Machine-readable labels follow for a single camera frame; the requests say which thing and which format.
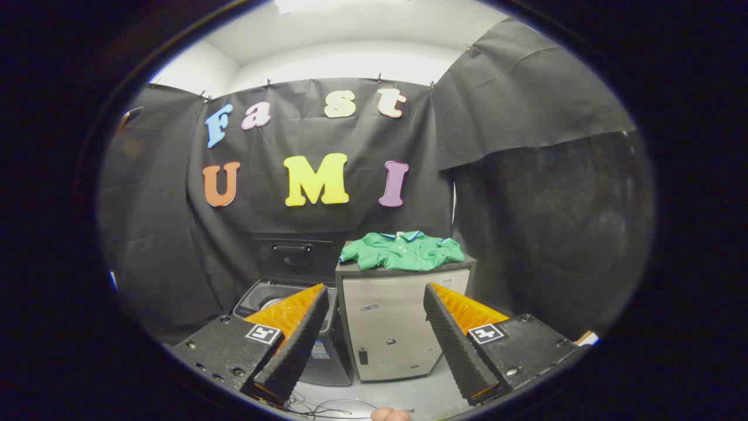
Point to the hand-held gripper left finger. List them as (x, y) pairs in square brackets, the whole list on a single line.
[(298, 345)]

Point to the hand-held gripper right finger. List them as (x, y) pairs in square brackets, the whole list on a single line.
[(453, 345)]

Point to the green polo shirt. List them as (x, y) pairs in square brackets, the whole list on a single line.
[(403, 254)]

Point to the grey cabinet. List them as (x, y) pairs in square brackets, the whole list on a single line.
[(385, 316)]

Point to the black backdrop cloth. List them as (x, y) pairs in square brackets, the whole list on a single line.
[(350, 222)]

